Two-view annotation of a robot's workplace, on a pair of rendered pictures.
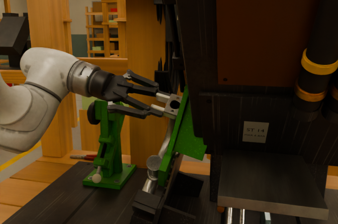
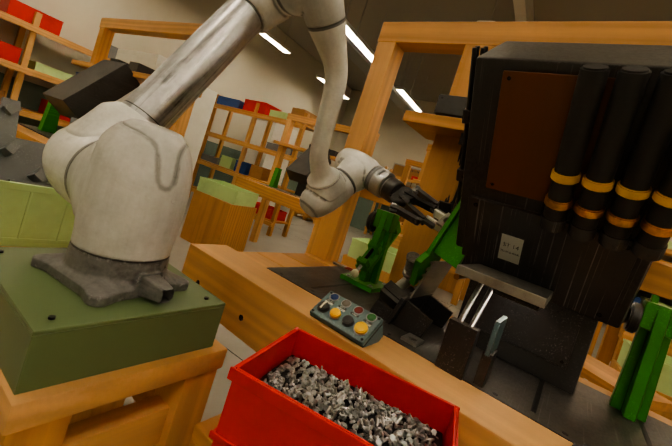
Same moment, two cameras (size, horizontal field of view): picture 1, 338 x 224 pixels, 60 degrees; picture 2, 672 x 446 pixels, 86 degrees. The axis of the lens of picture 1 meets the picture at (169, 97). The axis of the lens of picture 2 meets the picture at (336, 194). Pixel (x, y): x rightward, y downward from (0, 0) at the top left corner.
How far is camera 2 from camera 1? 0.40 m
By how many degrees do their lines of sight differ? 24
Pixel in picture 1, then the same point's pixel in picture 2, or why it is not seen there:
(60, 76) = (362, 171)
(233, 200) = (469, 271)
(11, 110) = (323, 179)
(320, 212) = (539, 299)
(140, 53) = (431, 186)
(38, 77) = (347, 167)
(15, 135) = (317, 198)
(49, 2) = (369, 126)
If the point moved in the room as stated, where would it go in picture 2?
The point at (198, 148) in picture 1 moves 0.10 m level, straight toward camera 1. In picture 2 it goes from (456, 256) to (449, 258)
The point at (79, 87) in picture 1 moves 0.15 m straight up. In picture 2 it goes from (374, 184) to (389, 138)
